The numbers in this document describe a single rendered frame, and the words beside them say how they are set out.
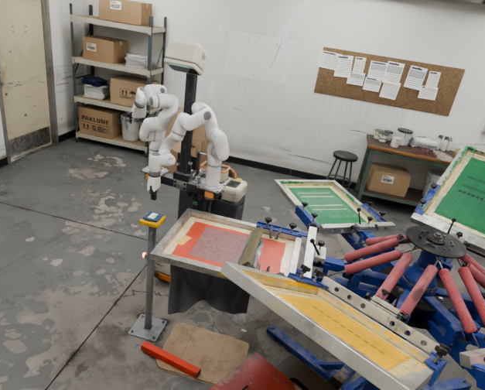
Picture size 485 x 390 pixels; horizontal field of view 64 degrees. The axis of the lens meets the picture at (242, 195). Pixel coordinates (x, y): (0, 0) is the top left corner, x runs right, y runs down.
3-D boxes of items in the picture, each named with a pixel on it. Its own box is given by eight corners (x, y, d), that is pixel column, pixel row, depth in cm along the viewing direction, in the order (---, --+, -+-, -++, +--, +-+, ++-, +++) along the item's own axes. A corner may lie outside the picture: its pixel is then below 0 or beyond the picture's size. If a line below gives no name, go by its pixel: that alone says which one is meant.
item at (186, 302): (169, 315, 236) (172, 257, 217) (171, 311, 239) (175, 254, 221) (241, 336, 229) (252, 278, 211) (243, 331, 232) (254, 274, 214)
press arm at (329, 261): (312, 265, 222) (313, 258, 219) (312, 260, 227) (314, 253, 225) (342, 273, 219) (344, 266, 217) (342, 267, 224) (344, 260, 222)
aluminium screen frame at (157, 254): (149, 258, 213) (149, 253, 211) (187, 212, 265) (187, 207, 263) (291, 295, 201) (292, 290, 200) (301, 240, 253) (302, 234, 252)
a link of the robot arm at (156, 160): (171, 150, 242) (177, 155, 235) (170, 165, 246) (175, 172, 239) (147, 152, 234) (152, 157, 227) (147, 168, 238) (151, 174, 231)
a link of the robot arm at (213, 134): (207, 96, 242) (222, 104, 228) (218, 148, 263) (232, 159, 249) (187, 103, 237) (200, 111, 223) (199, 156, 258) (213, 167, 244)
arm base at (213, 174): (209, 179, 275) (210, 158, 268) (225, 183, 272) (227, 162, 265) (199, 186, 261) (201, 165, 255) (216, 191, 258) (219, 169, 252)
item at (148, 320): (127, 333, 285) (128, 220, 244) (141, 314, 305) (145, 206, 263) (155, 342, 282) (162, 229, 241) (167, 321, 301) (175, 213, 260)
